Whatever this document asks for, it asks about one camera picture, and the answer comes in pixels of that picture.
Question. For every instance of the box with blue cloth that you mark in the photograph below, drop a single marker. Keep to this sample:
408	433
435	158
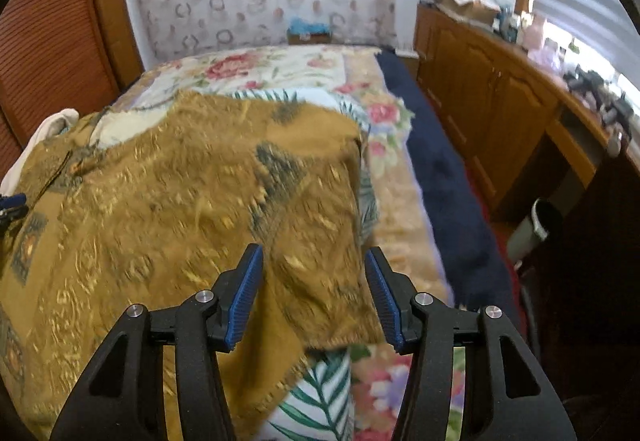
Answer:
309	32

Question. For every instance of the dark brown furniture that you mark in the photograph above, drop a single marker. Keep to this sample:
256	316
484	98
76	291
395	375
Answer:
590	281

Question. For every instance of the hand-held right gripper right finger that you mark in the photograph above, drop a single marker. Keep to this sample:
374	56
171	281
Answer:
382	301

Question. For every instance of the wooden wardrobe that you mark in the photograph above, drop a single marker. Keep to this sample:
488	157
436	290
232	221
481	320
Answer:
50	46

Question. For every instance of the cardboard box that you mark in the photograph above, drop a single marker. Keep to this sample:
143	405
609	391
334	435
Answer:
467	3

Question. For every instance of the mustard gold patterned cloth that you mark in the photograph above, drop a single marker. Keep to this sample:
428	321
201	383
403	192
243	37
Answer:
175	201

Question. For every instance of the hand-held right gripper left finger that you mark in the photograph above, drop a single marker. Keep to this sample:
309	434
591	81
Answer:
243	301

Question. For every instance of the cream folded clothes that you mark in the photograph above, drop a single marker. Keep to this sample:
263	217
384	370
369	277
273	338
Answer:
50	126

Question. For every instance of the clutter of small desk things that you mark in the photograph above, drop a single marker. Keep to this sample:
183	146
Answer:
585	81

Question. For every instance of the wooden cabinet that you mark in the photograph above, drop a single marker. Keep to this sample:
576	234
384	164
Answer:
490	86

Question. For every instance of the navy blue blanket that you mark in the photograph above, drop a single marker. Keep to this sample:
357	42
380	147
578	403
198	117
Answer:
450	201

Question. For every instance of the leaf print bed sheet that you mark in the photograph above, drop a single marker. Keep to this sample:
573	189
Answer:
320	401

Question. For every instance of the white trash bin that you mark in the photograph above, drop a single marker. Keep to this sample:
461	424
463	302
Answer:
525	233

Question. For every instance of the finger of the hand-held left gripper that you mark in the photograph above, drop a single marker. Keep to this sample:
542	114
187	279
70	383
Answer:
12	202

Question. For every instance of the floral blanket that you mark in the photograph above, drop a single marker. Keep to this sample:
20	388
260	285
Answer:
280	66

